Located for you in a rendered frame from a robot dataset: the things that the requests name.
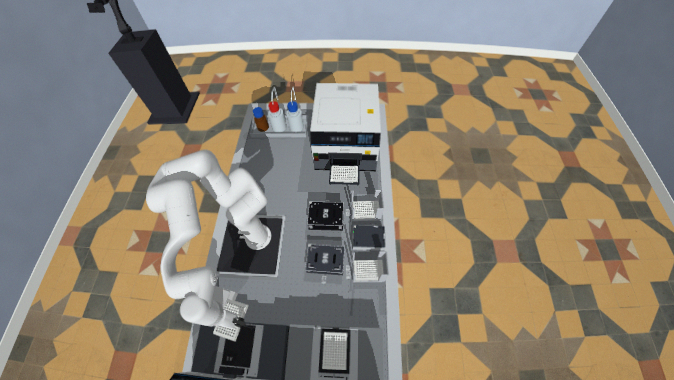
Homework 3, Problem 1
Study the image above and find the white plastic bottle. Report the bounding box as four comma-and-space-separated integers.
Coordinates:
268, 108, 286, 133
286, 109, 304, 133

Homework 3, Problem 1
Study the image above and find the brown glass bottle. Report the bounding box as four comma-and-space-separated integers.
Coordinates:
254, 115, 269, 132

